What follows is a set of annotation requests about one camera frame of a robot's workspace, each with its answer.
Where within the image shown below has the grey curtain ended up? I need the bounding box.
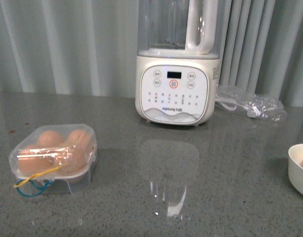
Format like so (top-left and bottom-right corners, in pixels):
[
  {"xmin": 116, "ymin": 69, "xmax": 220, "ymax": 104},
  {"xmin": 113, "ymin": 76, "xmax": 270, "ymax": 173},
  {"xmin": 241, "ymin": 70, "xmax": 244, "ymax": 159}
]
[{"xmin": 0, "ymin": 0, "xmax": 303, "ymax": 107}]

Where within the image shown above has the clear plastic egg box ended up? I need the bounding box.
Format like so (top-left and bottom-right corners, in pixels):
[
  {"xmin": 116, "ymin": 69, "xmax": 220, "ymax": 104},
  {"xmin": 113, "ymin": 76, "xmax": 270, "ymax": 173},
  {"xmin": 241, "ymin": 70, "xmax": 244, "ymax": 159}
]
[{"xmin": 8, "ymin": 124, "xmax": 97, "ymax": 198}]

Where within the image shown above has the brown egg back right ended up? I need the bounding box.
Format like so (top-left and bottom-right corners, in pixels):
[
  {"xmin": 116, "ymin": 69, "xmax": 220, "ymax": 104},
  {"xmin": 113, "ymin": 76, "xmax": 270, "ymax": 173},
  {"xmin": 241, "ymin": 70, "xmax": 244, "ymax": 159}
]
[{"xmin": 66, "ymin": 129, "xmax": 93, "ymax": 153}]

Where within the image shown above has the clear plastic bag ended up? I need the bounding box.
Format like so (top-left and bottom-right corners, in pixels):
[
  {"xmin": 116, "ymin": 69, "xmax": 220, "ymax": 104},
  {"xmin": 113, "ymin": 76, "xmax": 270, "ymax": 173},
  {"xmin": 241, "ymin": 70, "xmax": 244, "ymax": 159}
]
[{"xmin": 216, "ymin": 85, "xmax": 287, "ymax": 122}]

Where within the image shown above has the white bowl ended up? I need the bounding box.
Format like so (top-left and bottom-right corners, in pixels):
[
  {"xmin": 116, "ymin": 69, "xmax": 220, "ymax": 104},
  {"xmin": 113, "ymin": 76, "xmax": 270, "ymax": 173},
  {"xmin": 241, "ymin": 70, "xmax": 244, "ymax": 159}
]
[{"xmin": 288, "ymin": 144, "xmax": 303, "ymax": 195}]

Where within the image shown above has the white Joyoung blender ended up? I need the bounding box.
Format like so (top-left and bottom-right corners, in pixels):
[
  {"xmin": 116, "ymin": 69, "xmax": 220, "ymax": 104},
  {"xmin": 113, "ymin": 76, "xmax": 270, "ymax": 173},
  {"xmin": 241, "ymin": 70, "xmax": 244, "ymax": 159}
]
[{"xmin": 135, "ymin": 0, "xmax": 225, "ymax": 126}]

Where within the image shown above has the brown egg front left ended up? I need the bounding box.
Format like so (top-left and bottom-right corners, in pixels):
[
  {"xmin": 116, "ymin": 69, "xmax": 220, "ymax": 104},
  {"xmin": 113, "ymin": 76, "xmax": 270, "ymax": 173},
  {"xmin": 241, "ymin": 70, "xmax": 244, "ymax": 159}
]
[{"xmin": 17, "ymin": 145, "xmax": 53, "ymax": 174}]

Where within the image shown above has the yellow rubber band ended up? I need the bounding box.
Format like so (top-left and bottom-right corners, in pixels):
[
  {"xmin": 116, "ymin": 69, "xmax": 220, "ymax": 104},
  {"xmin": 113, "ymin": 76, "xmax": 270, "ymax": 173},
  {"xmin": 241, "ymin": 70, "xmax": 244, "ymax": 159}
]
[{"xmin": 13, "ymin": 165, "xmax": 65, "ymax": 189}]

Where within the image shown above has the white power cable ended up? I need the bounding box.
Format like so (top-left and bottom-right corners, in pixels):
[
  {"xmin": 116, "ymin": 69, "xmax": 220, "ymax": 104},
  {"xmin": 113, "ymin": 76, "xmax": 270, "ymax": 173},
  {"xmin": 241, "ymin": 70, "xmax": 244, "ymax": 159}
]
[{"xmin": 215, "ymin": 95, "xmax": 260, "ymax": 119}]

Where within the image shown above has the teal rubber band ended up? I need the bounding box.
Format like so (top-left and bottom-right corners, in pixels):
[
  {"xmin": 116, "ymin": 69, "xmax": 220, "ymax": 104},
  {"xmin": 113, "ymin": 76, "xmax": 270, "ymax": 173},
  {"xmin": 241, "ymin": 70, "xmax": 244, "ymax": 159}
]
[{"xmin": 14, "ymin": 180, "xmax": 53, "ymax": 198}]

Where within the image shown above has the brown egg back left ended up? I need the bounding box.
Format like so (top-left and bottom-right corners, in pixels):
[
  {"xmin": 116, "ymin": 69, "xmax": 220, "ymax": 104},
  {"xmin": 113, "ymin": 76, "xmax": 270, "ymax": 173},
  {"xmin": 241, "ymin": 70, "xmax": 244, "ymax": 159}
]
[{"xmin": 37, "ymin": 130, "xmax": 64, "ymax": 147}]

